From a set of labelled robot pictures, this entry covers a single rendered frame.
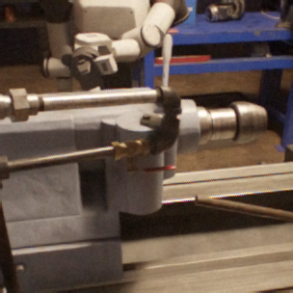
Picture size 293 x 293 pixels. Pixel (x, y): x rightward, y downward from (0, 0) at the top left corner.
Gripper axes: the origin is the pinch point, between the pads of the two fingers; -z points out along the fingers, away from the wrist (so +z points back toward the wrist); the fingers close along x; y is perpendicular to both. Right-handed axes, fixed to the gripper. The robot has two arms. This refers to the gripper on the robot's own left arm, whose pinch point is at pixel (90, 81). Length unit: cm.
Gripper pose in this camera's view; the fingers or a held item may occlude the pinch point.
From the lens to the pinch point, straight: 111.6
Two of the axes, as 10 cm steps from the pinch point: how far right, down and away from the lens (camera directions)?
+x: -3.2, -8.1, -4.9
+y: 9.3, -3.7, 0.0
